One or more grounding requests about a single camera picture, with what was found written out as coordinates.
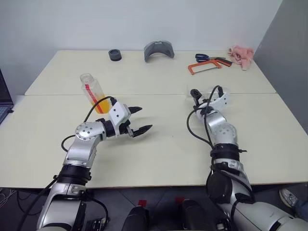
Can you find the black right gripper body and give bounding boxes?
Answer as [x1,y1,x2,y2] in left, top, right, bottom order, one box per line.
[195,95,210,111]

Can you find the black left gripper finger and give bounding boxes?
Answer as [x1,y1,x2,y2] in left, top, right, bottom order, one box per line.
[129,105,143,116]
[131,124,154,139]

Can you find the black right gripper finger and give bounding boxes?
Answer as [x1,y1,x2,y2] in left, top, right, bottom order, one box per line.
[190,88,202,101]

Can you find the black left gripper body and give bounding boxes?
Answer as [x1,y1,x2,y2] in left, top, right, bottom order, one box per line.
[119,105,135,139]

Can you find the plastic bottle orange liquid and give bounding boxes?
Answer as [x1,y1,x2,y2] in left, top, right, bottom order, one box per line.
[80,73,114,114]

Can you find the grey curved visor shell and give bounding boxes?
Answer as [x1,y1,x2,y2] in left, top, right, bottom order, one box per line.
[143,40,176,64]

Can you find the pink plush toy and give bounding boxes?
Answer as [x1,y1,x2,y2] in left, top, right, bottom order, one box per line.
[228,46,255,71]

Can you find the black rounded shape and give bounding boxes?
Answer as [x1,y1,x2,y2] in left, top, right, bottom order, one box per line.
[122,206,150,231]
[181,199,208,231]

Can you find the grey partition panel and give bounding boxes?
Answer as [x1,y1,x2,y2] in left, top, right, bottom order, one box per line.
[250,0,308,138]

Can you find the black ribbed block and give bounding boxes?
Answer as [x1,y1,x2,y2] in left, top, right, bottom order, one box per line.
[85,218,107,231]

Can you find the grey white sneaker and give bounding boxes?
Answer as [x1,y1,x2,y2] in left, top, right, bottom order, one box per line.
[279,189,299,208]

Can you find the dark laptop computer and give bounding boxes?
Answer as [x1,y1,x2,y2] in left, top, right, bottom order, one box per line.
[0,67,15,126]

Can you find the blue jeans leg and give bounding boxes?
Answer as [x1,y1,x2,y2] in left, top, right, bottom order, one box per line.
[295,197,308,222]

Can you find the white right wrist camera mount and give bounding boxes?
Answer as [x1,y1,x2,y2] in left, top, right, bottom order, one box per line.
[195,92,229,120]

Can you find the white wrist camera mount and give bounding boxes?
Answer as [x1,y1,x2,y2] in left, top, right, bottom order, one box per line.
[108,101,131,139]
[195,92,229,120]

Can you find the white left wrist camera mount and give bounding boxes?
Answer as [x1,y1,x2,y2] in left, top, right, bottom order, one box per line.
[108,101,131,139]

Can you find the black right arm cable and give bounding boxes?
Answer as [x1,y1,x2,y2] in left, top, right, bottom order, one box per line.
[186,84,255,217]

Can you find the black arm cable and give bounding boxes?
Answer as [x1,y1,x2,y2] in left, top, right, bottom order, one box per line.
[186,84,255,217]
[21,96,118,231]

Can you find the blue-handled scissors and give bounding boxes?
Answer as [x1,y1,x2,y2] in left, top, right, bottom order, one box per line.
[195,53,226,63]

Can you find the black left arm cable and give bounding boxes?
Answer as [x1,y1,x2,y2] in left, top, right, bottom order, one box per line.
[21,96,118,231]

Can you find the orange hacksaw with black handle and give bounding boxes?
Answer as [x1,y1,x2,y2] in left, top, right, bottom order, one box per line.
[188,59,233,77]

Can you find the white floor cable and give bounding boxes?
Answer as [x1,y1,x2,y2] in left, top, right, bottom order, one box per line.
[0,187,18,208]

